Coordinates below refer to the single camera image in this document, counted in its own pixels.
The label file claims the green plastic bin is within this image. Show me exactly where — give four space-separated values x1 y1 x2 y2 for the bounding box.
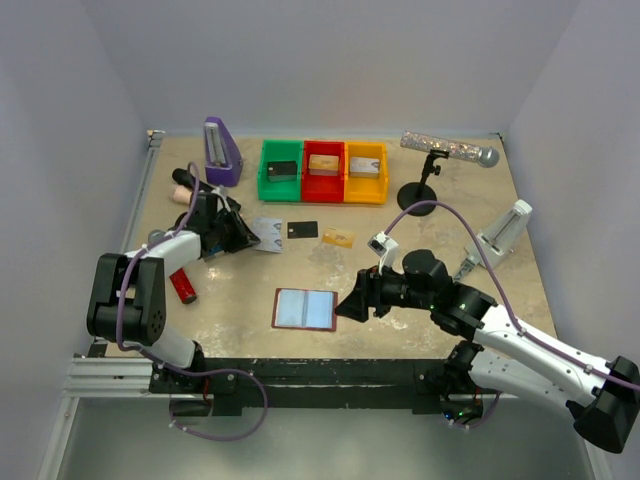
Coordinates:
257 139 303 202

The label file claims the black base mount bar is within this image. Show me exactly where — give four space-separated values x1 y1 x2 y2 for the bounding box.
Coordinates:
149 358 484 416

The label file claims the grey credit card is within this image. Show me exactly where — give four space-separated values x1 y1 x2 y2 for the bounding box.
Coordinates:
287 221 318 239

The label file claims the yellow plastic bin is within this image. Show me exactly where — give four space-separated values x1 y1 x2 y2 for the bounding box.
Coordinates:
344 141 389 205

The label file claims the black microphone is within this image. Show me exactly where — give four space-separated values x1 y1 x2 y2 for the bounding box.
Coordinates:
172 168 214 193

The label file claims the black microphone stand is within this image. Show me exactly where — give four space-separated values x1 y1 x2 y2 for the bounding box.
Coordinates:
396 150 449 217

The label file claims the black card stack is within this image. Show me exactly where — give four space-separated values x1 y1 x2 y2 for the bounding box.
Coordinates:
266 161 298 183

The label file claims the blue toy brick block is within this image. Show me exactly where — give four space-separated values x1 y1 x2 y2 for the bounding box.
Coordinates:
202 245 224 260

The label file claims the aluminium frame rail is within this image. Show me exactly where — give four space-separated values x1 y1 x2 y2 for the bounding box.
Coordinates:
63 130 165 399

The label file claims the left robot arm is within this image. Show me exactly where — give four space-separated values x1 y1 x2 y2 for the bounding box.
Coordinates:
86 192 259 392

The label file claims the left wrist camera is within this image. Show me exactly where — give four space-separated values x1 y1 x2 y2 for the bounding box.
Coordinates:
211 186 241 212

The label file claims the white metronome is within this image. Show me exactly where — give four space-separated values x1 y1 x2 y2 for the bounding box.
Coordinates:
454 199 532 281

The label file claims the gold credit card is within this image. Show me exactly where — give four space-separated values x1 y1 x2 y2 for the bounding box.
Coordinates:
321 227 356 249

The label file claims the purple metronome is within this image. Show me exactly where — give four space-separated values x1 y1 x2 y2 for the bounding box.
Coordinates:
203 116 243 187

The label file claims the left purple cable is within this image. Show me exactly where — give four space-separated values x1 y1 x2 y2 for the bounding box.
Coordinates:
114 162 271 444

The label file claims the blue credit card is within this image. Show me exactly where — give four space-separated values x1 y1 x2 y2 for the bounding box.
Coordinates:
252 217 282 238

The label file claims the gold card stack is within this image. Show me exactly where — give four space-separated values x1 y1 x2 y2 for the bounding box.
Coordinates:
308 154 340 176

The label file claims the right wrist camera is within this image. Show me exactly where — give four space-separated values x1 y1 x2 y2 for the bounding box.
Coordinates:
367 231 399 273

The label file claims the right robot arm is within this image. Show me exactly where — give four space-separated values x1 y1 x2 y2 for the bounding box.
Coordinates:
335 250 639 454

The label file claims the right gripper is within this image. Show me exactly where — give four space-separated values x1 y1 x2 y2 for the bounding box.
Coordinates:
335 259 435 322

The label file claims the purple cable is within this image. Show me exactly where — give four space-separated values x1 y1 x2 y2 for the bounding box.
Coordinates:
382 199 640 431
114 162 271 444

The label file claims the pink microphone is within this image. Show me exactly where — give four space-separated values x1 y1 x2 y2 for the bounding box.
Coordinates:
171 185 193 205

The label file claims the red glitter microphone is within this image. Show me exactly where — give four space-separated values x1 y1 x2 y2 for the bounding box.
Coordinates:
147 229 199 305

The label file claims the silver glitter microphone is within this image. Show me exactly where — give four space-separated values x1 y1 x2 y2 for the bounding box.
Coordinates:
400 131 500 168

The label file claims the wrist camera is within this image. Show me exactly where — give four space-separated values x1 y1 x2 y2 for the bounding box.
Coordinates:
367 231 399 273
211 186 241 212

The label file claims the red leather card holder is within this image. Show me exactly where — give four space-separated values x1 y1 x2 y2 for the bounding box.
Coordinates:
271 288 337 332

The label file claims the silver card stack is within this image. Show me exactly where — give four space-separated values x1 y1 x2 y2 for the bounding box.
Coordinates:
349 156 381 178

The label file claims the red plastic bin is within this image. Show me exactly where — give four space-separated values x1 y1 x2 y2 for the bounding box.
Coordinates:
301 140 345 203

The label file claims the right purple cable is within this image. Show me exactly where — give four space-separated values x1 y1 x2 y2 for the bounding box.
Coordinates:
382 199 640 431

